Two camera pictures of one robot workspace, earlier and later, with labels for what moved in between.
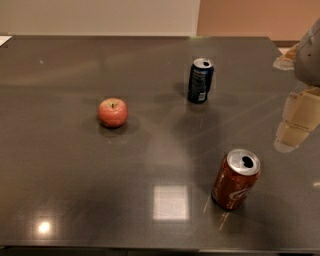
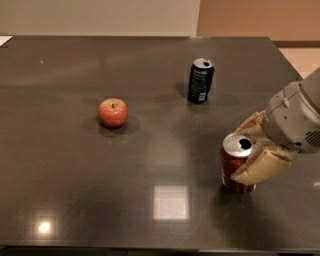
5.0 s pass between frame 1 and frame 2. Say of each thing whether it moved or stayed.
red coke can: moved
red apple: stayed
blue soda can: stayed
